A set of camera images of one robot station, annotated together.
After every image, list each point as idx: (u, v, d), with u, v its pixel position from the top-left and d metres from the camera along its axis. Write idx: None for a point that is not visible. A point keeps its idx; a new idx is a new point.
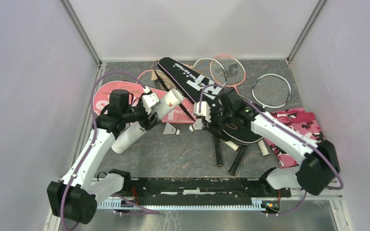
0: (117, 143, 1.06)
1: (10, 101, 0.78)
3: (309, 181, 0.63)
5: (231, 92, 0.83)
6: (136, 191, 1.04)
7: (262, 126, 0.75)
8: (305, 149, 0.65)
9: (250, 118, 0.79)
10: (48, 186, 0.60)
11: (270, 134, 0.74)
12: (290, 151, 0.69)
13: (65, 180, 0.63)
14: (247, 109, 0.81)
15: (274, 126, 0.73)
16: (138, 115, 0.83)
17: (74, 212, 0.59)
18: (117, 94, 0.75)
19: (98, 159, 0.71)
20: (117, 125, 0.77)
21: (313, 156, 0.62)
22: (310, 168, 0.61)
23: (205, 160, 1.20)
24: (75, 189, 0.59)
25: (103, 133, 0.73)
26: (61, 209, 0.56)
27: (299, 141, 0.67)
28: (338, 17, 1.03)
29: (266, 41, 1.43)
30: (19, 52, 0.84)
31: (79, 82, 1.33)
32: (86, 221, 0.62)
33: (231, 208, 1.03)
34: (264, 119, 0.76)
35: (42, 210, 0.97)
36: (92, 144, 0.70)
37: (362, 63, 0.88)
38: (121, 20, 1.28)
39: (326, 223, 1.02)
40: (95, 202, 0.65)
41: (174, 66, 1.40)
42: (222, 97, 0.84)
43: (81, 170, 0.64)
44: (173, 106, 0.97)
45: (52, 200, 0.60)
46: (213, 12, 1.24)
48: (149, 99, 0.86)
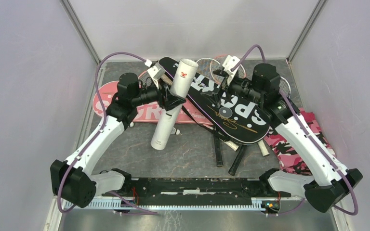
0: (155, 136, 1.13)
1: (10, 102, 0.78)
3: (321, 202, 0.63)
5: (275, 77, 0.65)
6: (136, 191, 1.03)
7: (293, 134, 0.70)
8: (333, 174, 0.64)
9: (281, 118, 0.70)
10: (53, 163, 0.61)
11: (299, 144, 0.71)
12: (315, 170, 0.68)
13: (69, 160, 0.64)
14: (280, 105, 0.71)
15: (307, 138, 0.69)
16: (150, 96, 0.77)
17: (72, 195, 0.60)
18: (124, 84, 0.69)
19: (103, 146, 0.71)
20: (128, 115, 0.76)
21: (341, 186, 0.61)
22: (334, 196, 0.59)
23: (205, 160, 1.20)
24: (77, 171, 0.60)
25: (113, 121, 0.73)
26: (60, 187, 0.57)
27: (330, 164, 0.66)
28: (339, 17, 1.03)
29: (265, 42, 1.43)
30: (20, 52, 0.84)
31: (79, 82, 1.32)
32: (83, 205, 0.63)
33: (231, 208, 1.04)
34: (298, 125, 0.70)
35: (41, 211, 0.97)
36: (101, 130, 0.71)
37: (361, 64, 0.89)
38: (121, 20, 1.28)
39: (327, 224, 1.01)
40: (94, 188, 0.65)
41: (174, 66, 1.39)
42: (261, 80, 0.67)
43: (85, 154, 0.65)
44: (188, 76, 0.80)
45: (53, 178, 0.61)
46: (213, 13, 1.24)
48: (149, 70, 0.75)
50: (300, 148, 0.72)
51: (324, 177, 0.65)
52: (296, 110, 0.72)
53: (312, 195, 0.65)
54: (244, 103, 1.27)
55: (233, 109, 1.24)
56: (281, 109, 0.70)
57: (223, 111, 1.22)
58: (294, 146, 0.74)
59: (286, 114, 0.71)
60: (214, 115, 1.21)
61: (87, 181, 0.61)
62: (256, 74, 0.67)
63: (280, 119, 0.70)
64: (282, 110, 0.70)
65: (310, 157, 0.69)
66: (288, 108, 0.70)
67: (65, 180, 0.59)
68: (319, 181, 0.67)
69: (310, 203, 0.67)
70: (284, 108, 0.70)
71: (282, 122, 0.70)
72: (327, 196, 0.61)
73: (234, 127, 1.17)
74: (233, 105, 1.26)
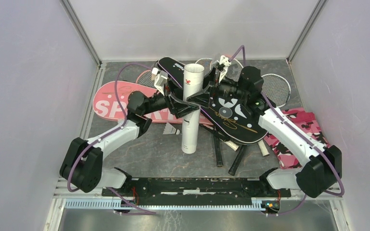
0: (183, 141, 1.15)
1: (10, 102, 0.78)
3: (310, 185, 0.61)
5: (258, 81, 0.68)
6: (136, 191, 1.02)
7: (270, 122, 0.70)
8: (311, 151, 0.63)
9: (259, 112, 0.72)
10: (75, 139, 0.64)
11: (278, 131, 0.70)
12: (297, 153, 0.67)
13: (89, 140, 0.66)
14: (257, 101, 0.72)
15: (283, 124, 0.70)
16: (160, 103, 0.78)
17: (80, 175, 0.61)
18: (132, 106, 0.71)
19: (120, 141, 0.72)
20: (144, 126, 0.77)
21: (318, 160, 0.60)
22: (314, 172, 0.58)
23: (205, 160, 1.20)
24: (97, 148, 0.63)
25: (132, 123, 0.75)
26: (74, 164, 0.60)
27: (307, 142, 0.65)
28: (339, 17, 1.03)
29: (265, 42, 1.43)
30: (20, 52, 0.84)
31: (79, 82, 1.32)
32: (85, 190, 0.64)
33: (231, 208, 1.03)
34: (273, 113, 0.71)
35: (41, 211, 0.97)
36: (122, 126, 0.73)
37: (362, 64, 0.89)
38: (121, 20, 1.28)
39: (327, 223, 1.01)
40: (99, 178, 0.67)
41: (174, 66, 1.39)
42: (247, 83, 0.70)
43: (105, 139, 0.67)
44: (194, 83, 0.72)
45: (69, 155, 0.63)
46: (213, 13, 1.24)
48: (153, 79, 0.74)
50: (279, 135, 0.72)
51: (303, 155, 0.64)
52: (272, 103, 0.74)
53: (301, 180, 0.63)
54: None
55: (233, 109, 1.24)
56: (259, 105, 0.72)
57: (223, 111, 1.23)
58: (274, 134, 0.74)
59: (264, 108, 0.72)
60: (214, 115, 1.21)
61: (98, 166, 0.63)
62: (243, 77, 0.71)
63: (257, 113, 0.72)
64: (260, 106, 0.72)
65: (289, 140, 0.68)
66: (266, 104, 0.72)
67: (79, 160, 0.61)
68: (301, 162, 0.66)
69: (303, 191, 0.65)
70: (262, 104, 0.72)
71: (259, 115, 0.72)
72: (310, 174, 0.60)
73: (234, 127, 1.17)
74: (233, 105, 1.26)
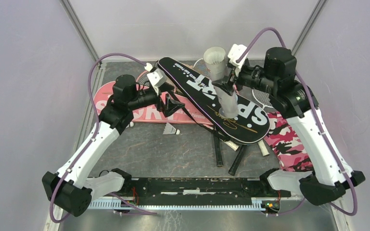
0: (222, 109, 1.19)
1: (11, 101, 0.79)
3: (317, 198, 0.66)
5: (290, 59, 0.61)
6: (136, 191, 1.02)
7: (307, 129, 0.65)
8: (337, 176, 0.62)
9: (297, 107, 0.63)
10: (44, 176, 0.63)
11: (310, 141, 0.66)
12: (319, 168, 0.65)
13: (59, 173, 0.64)
14: (298, 95, 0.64)
15: (320, 135, 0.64)
16: (148, 99, 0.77)
17: (66, 206, 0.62)
18: (116, 89, 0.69)
19: (98, 153, 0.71)
20: (123, 121, 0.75)
21: (341, 187, 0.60)
22: (333, 197, 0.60)
23: (205, 160, 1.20)
24: (68, 184, 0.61)
25: (106, 128, 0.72)
26: (52, 201, 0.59)
27: (337, 165, 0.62)
28: (339, 16, 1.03)
29: (265, 42, 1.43)
30: (20, 52, 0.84)
31: (79, 82, 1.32)
32: (79, 213, 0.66)
33: (231, 208, 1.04)
34: (313, 120, 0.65)
35: (40, 211, 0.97)
36: (92, 139, 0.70)
37: (362, 64, 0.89)
38: (121, 20, 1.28)
39: (327, 223, 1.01)
40: (89, 197, 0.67)
41: (174, 66, 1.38)
42: (275, 64, 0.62)
43: (76, 166, 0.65)
44: (213, 70, 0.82)
45: (46, 190, 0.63)
46: (213, 12, 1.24)
48: (151, 77, 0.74)
50: (308, 144, 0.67)
51: (329, 177, 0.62)
52: (315, 103, 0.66)
53: (310, 189, 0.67)
54: (244, 103, 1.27)
55: None
56: (299, 99, 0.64)
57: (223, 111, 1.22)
58: (302, 139, 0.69)
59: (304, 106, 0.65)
60: (214, 115, 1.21)
61: (80, 193, 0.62)
62: (269, 58, 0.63)
63: (296, 110, 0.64)
64: (300, 100, 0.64)
65: (318, 155, 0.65)
66: (307, 98, 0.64)
67: (57, 194, 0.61)
68: (319, 177, 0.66)
69: (305, 196, 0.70)
70: (303, 97, 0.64)
71: (298, 115, 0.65)
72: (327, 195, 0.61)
73: (234, 127, 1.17)
74: None
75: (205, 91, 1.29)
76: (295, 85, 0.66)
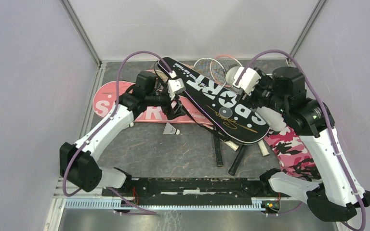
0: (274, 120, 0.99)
1: (10, 101, 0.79)
3: (324, 214, 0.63)
5: (297, 77, 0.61)
6: (136, 191, 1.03)
7: (322, 148, 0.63)
8: (350, 197, 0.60)
9: (312, 125, 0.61)
10: (62, 146, 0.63)
11: (323, 160, 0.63)
12: (330, 186, 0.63)
13: (78, 143, 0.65)
14: (314, 113, 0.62)
15: (334, 156, 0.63)
16: (161, 101, 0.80)
17: (78, 178, 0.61)
18: (144, 76, 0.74)
19: (112, 133, 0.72)
20: (138, 107, 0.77)
21: (353, 208, 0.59)
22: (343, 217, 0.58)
23: (205, 160, 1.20)
24: (85, 154, 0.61)
25: (124, 110, 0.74)
26: (67, 170, 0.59)
27: (350, 186, 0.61)
28: (339, 17, 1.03)
29: (265, 42, 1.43)
30: (20, 52, 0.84)
31: (79, 82, 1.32)
32: (88, 189, 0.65)
33: (231, 208, 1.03)
34: (329, 139, 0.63)
35: (41, 211, 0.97)
36: (111, 117, 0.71)
37: (361, 64, 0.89)
38: (121, 19, 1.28)
39: (326, 223, 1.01)
40: (100, 175, 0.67)
41: (174, 66, 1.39)
42: (283, 81, 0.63)
43: (94, 139, 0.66)
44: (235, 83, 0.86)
45: (62, 161, 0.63)
46: (213, 12, 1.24)
48: (173, 84, 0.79)
50: (320, 161, 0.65)
51: (341, 198, 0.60)
52: (331, 122, 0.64)
53: (318, 205, 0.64)
54: None
55: (233, 109, 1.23)
56: (315, 118, 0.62)
57: (223, 111, 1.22)
58: (313, 156, 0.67)
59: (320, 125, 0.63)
60: (214, 115, 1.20)
61: (93, 166, 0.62)
62: (276, 77, 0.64)
63: (311, 129, 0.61)
64: (316, 119, 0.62)
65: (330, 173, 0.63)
66: (323, 118, 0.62)
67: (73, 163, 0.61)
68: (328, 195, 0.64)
69: (312, 211, 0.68)
70: (319, 116, 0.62)
71: (314, 134, 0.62)
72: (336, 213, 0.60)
73: (234, 127, 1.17)
74: (233, 105, 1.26)
75: (205, 92, 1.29)
76: (309, 102, 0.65)
